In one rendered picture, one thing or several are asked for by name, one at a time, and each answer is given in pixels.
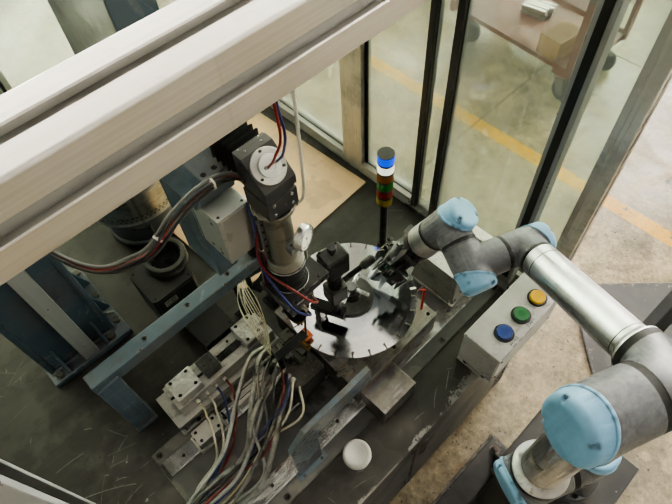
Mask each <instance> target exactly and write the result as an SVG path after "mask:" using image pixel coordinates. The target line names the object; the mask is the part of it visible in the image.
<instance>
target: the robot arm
mask: <svg viewBox="0 0 672 504"><path fill-rule="evenodd" d="M477 216H478V213H477V210H476V208H475V207H474V206H473V204H472V203H471V202H469V201H468V200H467V199H465V198H462V197H454V198H452V199H450V200H449V201H447V202H446V203H445V204H443V205H440V206H439V207H438V209H437V210H435V211H434V212H433V213H432V214H430V215H429V216H428V217H427V218H425V219H424V220H423V221H421V222H420V223H419V224H417V225H416V226H415V227H414V226H413V225H412V224H410V225H409V226H408V227H407V228H406V229H405V230H404V238H403V243H401V242H400V241H398V242H396V241H392V243H391V244H389V245H388V244H387V243H386V244H385V245H384V246H382V247H380V248H379V249H378V251H377V252H376V254H375V258H376V262H375V263H374V264H372V265H371V268H370V272H369V275H368V277H367V279H369V278H370V279H371V280H372V281H380V283H379V286H378V289H381V288H382V287H383V286H384V285H385V284H386V283H388V284H389V285H390V286H392V285H394V284H396V285H395V287H394V289H396V288H397V287H399V286H400V285H402V284H403V283H405V282H406V281H407V280H408V279H409V277H410V275H411V273H412V271H413V269H414V268H415V266H416V265H418V263H419V261H425V260H427V259H428V258H430V257H432V256H433V255H435V254H436V253H437V252H439V251H440V252H442V253H443V255H444V257H445V260H446V262H447V264H448V266H449V268H450V270H451V272H452V274H453V278H454V280H455V281H456V282H457V284H458V286H459V288H460V290H461V292H462V293H463V295H465V296H468V297H470V296H474V295H477V294H480V293H482V292H484V291H487V290H489V289H490V288H492V287H494V286H495V285H496V284H497V278H496V276H497V275H499V274H502V273H504V272H507V271H509V270H512V269H515V268H517V267H519V268H520V269H521V270H523V271H524V272H525V274H526V275H528V276H529V277H530V278H531V279H532V280H533V281H534V282H535V283H536V284H537V285H538V286H539V287H540V288H541V289H542V290H543V291H544V292H545V293H546V294H547V295H548V296H549V297H550V298H551V299H552V300H553V301H554V302H555V303H556V304H557V305H558V306H559V307H560V308H562V309H563V310H564V311H565V312H566V313H567V314H568V315H569V316H570V317H571V318H572V319H573V320H574V321H575V322H576V323H577V324H578V325H579V326H580V327H581V328H582V329H583V330H584V331H585V332H586V333H587V334H588V335H589V336H590V337H591V338H592V339H593V340H594V341H596V342H597V343H598V344H599V345H600V346H601V347H602V348H603V349H604V350H605V351H606V352H607V353H608V354H609V355H610V356H611V365H612V366H611V367H609V368H607V369H604V370H602V371H600V372H598V373H595V374H593V375H591V376H588V377H586V378H584V379H582V380H579V381H577V382H575V383H573V384H568V385H565V386H562V387H560V388H558V389H557V390H556V391H555V392H553V393H551V394H550V395H549V396H548V397H547V398H546V399H545V401H544V402H543V405H542V410H541V415H542V416H543V419H542V424H543V428H544V432H543V433H542V434H541V435H540V436H539V437H538V438H537V439H533V440H528V441H526V442H524V443H522V444H521V445H519V446H518V447H517V448H516V450H515V451H514V452H512V453H510V454H508V455H506V456H501V457H500V459H498V460H496V461H495V462H494V464H493V468H494V472H495V475H496V477H497V479H498V482H499V484H500V486H501V488H502V490H503V492H504V494H505V495H506V497H507V499H508V501H509V502H510V504H548V503H550V502H552V501H554V500H556V499H559V500H561V501H565V502H579V501H582V500H585V499H586V498H588V497H590V496H591V495H592V494H593V493H594V492H595V491H596V489H597V488H598V486H599V483H600V479H601V478H603V477H604V476H606V475H608V474H611V473H613V472H614V471H615V470H616V469H617V467H618V465H619V464H620V462H621V459H622V455H624V454H625V453H627V452H629V451H631V450H633V449H635V448H637V447H639V446H641V445H643V444H646V443H648V442H650V441H652V440H654V439H656V438H658V437H660V436H662V435H664V434H666V433H669V432H672V339H671V338H670V337H668V336H667V335H666V334H665V333H664V332H662V331H661V330H660V329H659V328H658V327H656V326H645V325H644V324H643V323H642V322H641V321H640V320H638V319H637V318H636V317H635V316H634V315H633V314H631V313H630V312H629V311H628V310H627V309H626V308H624V307H623V306H622V305H621V304H620V303H619V302H617V301H616V300H615V299H614V298H613V297H612V296H610V295H609V294H608V293H607V292H606V291H605V290H603V289H602V288H601V287H600V286H599V285H598V284H596V283H595V282H594V281H593V280H592V279H591V278H589V277H588V276H587V275H586V274H585V273H584V272H582V271H581V270H580V269H579V268H578V267H577V266H575V265H574V264H573V263H572V262H571V261H570V260H568V259H567V258H566V257H565V256H564V255H563V254H561V253H560V252H559V251H558V250H557V249H556V238H555V235H554V233H553V232H551V229H550V227H549V226H548V225H547V224H545V223H543V222H535V223H531V224H528V225H523V226H520V227H519V228H517V229H515V230H512V231H509V232H507V233H504V234H501V235H499V236H496V237H493V238H490V239H488V240H485V241H482V242H480V243H479V242H478V240H477V238H476V236H475V234H474V232H473V229H474V227H475V226H476V225H477V223H478V217H477ZM379 271H381V272H379ZM377 272H379V273H377ZM402 280H404V281H403V282H401V281H402ZM400 282H401V283H400ZM399 283H400V284H399Z"/></svg>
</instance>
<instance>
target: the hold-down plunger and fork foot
mask: <svg viewBox="0 0 672 504"><path fill-rule="evenodd" d="M315 298H316V299H317V300H318V301H319V302H318V303H316V304H315V303H311V304H310V307H311V309H312V310H314V312H315V315H316V316H317V318H318V319H319V320H321V314H320V312H321V313H324V314H325V315H326V316H328V315H330V316H333V317H336V318H339V319H342V320H344V318H345V315H346V313H347V307H344V306H342V304H341V302H340V303H338V304H337V305H335V306H332V305H331V304H330V302H329V301H326V300H323V299H320V298H317V297H315Z"/></svg>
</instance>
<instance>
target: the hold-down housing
mask: <svg viewBox="0 0 672 504"><path fill-rule="evenodd" d="M316 259H317V262H318V263H319V264H320V265H322V266H323V267H324V268H325V269H326V270H327V271H329V278H328V279H326V280H327V281H326V282H325V283H323V292H324V296H325V297H326V299H327V300H328V301H329V302H330V304H331V305H332V306H335V305H337V304H338V303H340V302H341V301H343V300H345V299H346V298H348V286H347V284H346V283H345V282H344V281H343V280H342V275H343V274H344V273H346V272H348V271H349V270H350V261H349V253H348V252H347V251H346V250H345V249H344V248H343V247H342V246H341V244H340V243H339V242H334V243H333V244H332V243H331V244H328V246H327V248H325V249H323V250H322V251H319V252H318V253H317V254H316Z"/></svg>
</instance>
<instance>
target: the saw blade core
mask: <svg viewBox="0 0 672 504"><path fill-rule="evenodd" d="M341 246H342V247H343V248H344V249H345V250H346V251H347V252H348V253H349V261H350V270H349V271H348V272H346V273H344V274H343V275H342V277H344V276H345V275H346V274H348V273H349V272H350V271H352V270H353V269H354V268H356V267H357V266H358V265H359V263H360V262H361V261H362V260H363V259H364V258H366V257H367V256H368V255H373V256H375V254H376V252H377V251H378V249H379V248H378V247H376V246H372V245H368V244H367V247H366V244H363V243H351V247H352V248H350V243H343V244H341ZM365 247H366V248H367V249H365ZM370 268H371V266H370V267H368V268H367V269H364V270H361V271H360V273H361V275H360V276H359V277H360V278H363V279H364V280H366V281H367V282H368V283H369V284H370V285H371V287H372V289H373V293H374V299H373V303H372V305H371V307H370V308H369V309H368V310H367V311H366V312H365V313H363V314H361V315H358V316H345V318H344V320H342V319H339V318H336V317H333V316H330V315H328V316H326V315H325V317H323V318H321V320H319V319H318V318H317V316H316V315H315V312H314V310H312V309H311V307H310V304H311V303H310V304H309V311H310V312H311V313H312V316H307V317H306V327H307V329H308V330H309V331H310V332H311V333H312V334H313V336H312V337H311V338H310V339H309V340H308V341H307V342H306V341H305V342H306V343H307V344H309V345H310V346H311V347H313V348H315V349H316V350H318V348H319V347H320V345H322V346H321V347H320V348H319V350H318V351H320V352H322V353H325V354H327V355H331V356H334V354H335V351H337V352H336V355H335V357H339V358H352V354H351V353H352V352H353V353H354V354H353V358H363V357H368V356H370V354H369V352H368V350H370V353H371V356H372V355H375V354H378V353H380V352H383V351H385V350H387V349H386V347H387V348H390V347H391V346H393V345H394V344H396V343H397V342H398V341H399V340H400V338H402V337H403V336H404V335H405V334H406V332H407V331H408V330H409V328H410V325H412V323H413V320H414V318H415V315H416V311H414V310H417V304H418V296H411V295H417V289H412V290H410V288H411V287H416V285H415V282H414V280H413V278H412V276H411V275H410V277H409V279H408V280H407V281H406V282H405V283H403V284H402V285H400V286H399V287H397V288H396V289H394V287H395V285H396V284H394V285H392V286H390V285H389V284H388V283H386V284H385V285H384V286H383V287H382V288H381V289H378V286H379V283H380V281H372V280H371V279H370V278H369V279H367V277H368V275H369V272H370ZM326 281H327V280H325V281H324V282H323V283H325V282H326ZM408 281H409V282H410V281H413V282H410V283H408ZM323 283H322V284H321V285H319V286H318V287H317V288H316V289H315V290H314V296H315V297H317V298H320V299H323V300H326V301H328V300H327V299H326V297H325V296H324V292H323ZM410 309H412V310H410ZM290 322H291V324H292V326H293V327H295V326H297V324H295V323H293V322H292V321H291V320H290ZM405 322H407V323H408V324H410V325H408V324H405ZM303 328H304V323H303V325H302V326H301V324H300V325H299V326H297V327H295V328H294V329H295V331H296V332H297V333H298V332H299V331H301V330H302V329H303ZM396 334H398V336H399V337H400V338H399V337H398V336H396ZM383 344H385V345H386V347H385V346H384V345H383Z"/></svg>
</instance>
